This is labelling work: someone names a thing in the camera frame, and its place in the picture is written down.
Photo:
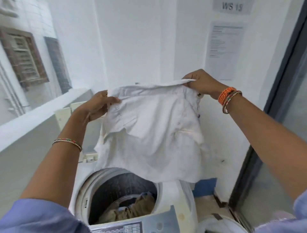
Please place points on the person's right hand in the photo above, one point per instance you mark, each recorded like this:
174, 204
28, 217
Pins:
206, 82

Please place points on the person's left hand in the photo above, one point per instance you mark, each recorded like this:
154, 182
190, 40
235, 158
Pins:
96, 106

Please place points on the washing machine lid with window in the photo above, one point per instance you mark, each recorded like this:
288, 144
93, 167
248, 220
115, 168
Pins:
63, 115

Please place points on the white shirt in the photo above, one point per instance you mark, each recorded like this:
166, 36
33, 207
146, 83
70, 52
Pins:
153, 134
134, 206

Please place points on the cream and blue washing machine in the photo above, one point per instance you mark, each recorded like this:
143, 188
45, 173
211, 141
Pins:
182, 204

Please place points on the white round laundry basket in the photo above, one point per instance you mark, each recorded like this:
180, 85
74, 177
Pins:
215, 225

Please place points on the person's left forearm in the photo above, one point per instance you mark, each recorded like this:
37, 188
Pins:
60, 163

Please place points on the person's right forearm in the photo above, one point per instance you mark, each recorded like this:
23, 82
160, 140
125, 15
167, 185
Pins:
268, 144

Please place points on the thin beaded bangle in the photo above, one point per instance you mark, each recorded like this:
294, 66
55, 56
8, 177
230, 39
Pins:
230, 99
67, 140

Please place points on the window with metal grille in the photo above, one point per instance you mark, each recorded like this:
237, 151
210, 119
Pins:
28, 57

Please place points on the black framed glass door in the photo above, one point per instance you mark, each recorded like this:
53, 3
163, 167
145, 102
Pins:
283, 120

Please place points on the lavender blue tunic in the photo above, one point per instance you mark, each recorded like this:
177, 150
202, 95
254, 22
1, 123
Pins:
36, 216

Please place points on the white paper wall notice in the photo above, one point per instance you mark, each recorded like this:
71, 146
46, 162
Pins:
223, 50

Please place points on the grey wall sign plate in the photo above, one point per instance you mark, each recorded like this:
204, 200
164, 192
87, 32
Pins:
232, 6

